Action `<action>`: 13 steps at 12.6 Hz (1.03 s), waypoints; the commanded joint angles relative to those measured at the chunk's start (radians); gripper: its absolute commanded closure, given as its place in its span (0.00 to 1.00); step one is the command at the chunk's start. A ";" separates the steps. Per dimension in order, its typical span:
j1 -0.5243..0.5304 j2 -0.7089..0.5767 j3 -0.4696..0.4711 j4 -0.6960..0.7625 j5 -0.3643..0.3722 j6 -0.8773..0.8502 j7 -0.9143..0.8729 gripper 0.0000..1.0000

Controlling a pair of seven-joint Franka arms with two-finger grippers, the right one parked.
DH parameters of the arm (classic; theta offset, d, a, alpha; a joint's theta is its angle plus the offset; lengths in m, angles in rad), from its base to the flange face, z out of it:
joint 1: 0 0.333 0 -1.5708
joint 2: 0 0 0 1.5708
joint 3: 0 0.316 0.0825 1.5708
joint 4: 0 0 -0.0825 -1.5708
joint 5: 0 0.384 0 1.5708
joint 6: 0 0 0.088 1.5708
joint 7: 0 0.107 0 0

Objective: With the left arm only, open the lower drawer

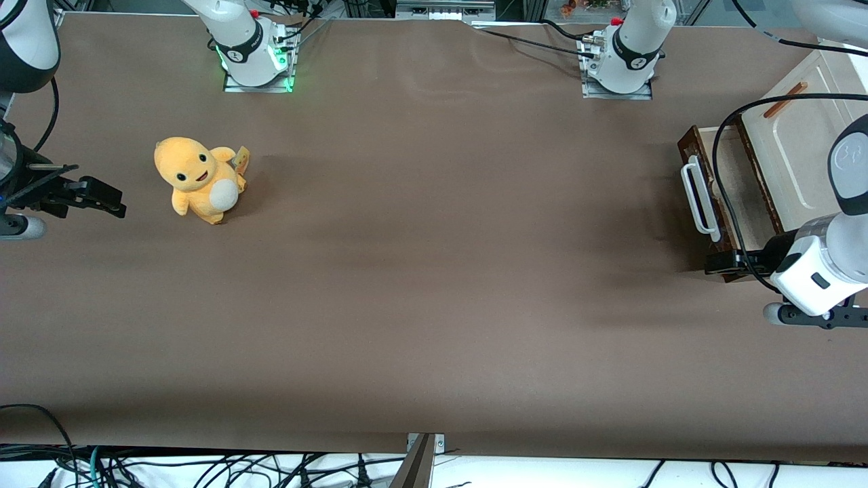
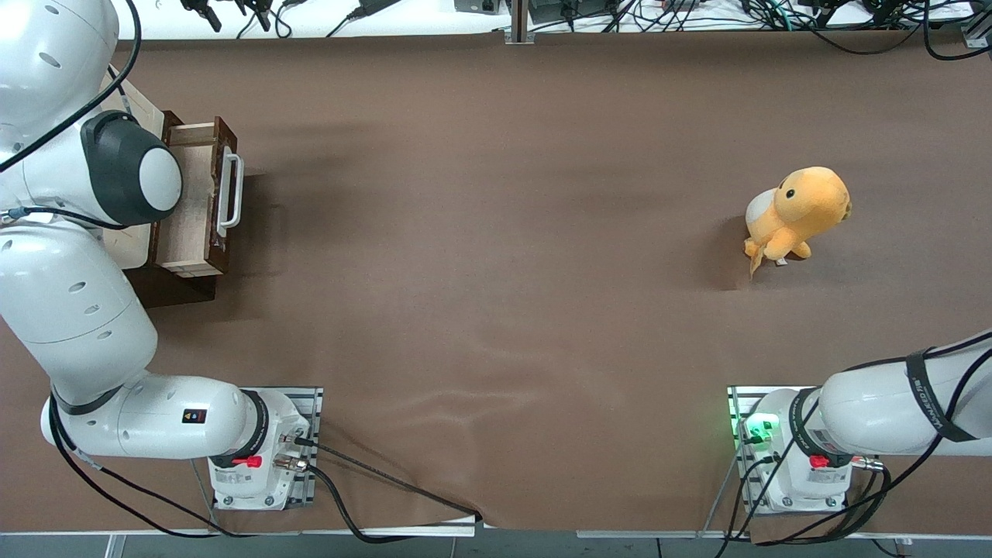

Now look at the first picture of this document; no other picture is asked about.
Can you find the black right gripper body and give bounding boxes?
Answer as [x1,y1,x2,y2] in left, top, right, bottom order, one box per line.
[0,157,85,219]

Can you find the dark drawer with white handle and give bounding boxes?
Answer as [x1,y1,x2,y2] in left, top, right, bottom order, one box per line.
[678,124,787,255]

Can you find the beige wooden drawer cabinet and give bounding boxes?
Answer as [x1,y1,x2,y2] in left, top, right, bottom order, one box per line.
[720,42,868,283]

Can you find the yellow plush toy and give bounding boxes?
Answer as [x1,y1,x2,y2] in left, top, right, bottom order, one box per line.
[153,136,250,226]

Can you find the brown table cover sheet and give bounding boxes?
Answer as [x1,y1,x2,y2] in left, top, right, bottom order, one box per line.
[0,12,868,463]

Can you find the silver metal box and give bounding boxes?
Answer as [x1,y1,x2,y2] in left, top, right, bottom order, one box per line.
[395,0,496,21]

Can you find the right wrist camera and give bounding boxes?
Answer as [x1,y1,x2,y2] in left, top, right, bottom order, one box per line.
[0,213,47,241]

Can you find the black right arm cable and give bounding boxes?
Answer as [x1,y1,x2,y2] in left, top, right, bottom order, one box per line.
[33,77,60,154]

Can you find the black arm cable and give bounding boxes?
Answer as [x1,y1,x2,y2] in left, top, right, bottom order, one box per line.
[712,0,868,293]
[33,77,60,154]

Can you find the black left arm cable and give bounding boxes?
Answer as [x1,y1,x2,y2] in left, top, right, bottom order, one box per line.
[712,0,868,293]

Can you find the orange wooden handle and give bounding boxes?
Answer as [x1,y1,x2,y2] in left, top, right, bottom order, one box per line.
[764,83,808,119]

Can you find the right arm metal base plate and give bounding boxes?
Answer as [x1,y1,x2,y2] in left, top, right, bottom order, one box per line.
[222,27,295,94]

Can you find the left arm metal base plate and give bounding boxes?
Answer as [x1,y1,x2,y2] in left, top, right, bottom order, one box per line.
[580,34,654,101]

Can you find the looping black cable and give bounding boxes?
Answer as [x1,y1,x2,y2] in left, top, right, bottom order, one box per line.
[0,404,81,488]

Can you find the black cable bundle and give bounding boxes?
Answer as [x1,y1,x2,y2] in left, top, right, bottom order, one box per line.
[271,0,334,49]

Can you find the short black base cable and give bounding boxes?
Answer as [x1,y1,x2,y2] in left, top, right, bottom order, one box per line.
[539,19,591,43]

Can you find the long black base cable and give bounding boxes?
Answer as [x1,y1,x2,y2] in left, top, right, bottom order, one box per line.
[473,26,597,60]

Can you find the silver metal bracket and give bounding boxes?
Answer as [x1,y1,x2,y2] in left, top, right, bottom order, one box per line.
[407,432,446,456]

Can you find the grey metal post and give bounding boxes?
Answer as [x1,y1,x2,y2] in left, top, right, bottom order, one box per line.
[389,434,436,488]

